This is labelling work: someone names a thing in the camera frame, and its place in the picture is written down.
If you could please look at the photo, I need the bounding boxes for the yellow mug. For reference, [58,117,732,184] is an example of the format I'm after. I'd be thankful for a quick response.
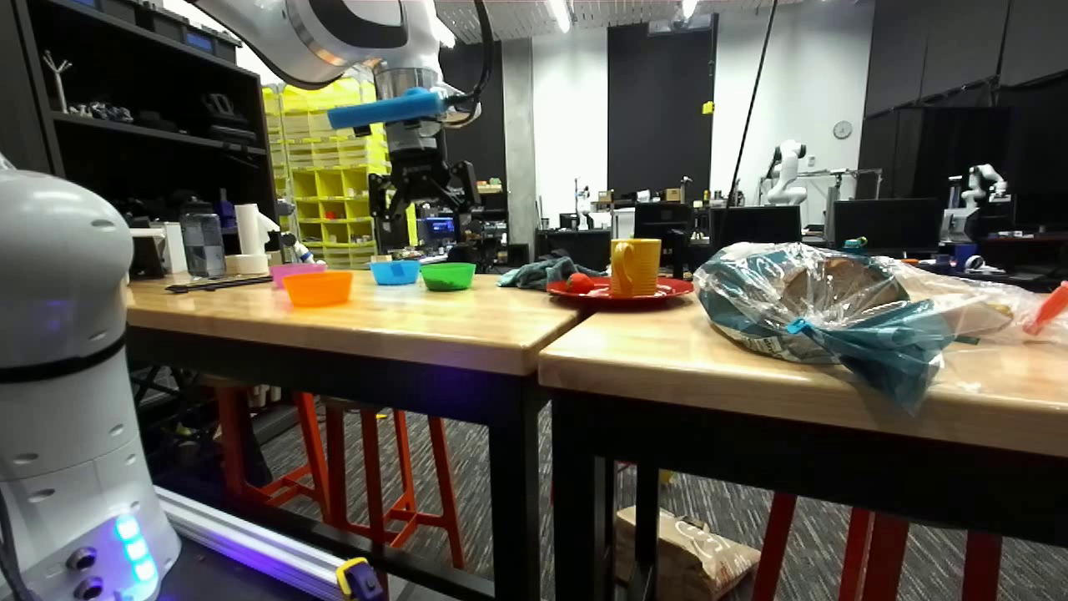
[607,234,663,302]

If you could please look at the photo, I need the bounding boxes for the clear glass jar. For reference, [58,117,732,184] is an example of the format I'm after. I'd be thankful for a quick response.
[178,203,232,284]

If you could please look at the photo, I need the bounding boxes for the brown paper bag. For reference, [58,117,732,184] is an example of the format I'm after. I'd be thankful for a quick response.
[611,506,763,601]

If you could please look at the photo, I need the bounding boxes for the orange plastic bowl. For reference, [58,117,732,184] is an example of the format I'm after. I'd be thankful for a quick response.
[279,268,356,310]

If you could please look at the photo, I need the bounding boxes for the aluminium frame rail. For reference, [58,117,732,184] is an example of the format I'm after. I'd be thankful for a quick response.
[154,486,391,601]

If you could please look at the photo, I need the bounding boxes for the white paper towel roll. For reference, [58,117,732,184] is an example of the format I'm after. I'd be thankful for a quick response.
[232,201,284,262]

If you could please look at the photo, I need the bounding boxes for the blue plastic bowl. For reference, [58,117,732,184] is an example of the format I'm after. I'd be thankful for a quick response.
[367,257,424,290]

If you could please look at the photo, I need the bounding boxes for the clear plastic bag blue contents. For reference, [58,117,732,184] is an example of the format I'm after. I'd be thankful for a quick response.
[690,241,1068,419]

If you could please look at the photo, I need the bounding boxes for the wooden table with bag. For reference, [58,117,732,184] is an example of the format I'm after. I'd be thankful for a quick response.
[533,280,1068,601]

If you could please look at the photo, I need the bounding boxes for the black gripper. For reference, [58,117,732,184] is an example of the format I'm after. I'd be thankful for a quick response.
[371,145,481,253]

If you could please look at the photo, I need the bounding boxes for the wooden table with bowls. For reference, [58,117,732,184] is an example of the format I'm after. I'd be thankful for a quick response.
[123,270,586,601]

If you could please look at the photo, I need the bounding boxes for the teal grey cloth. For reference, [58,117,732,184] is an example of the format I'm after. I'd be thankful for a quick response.
[497,253,592,295]

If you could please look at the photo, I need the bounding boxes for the black slanted pole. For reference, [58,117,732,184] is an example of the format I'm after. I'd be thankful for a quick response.
[726,0,786,211]

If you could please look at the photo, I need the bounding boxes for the yellow storage bin rack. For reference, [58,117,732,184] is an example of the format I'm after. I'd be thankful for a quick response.
[259,77,393,273]

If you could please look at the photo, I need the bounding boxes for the pink plastic bowl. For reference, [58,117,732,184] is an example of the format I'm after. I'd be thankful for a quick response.
[267,262,326,290]

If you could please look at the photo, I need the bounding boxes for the blue wrist mount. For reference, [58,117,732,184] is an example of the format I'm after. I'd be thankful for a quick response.
[323,83,451,133]

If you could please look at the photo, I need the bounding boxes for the red-orange plate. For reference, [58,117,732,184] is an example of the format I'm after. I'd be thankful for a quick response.
[543,273,697,310]

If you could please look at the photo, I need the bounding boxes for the green plastic bowl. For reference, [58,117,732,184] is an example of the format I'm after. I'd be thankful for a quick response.
[419,262,481,295]

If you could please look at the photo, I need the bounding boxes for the orange metal stool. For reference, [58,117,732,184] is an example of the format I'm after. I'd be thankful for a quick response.
[323,402,471,575]
[751,487,1007,601]
[215,382,338,528]

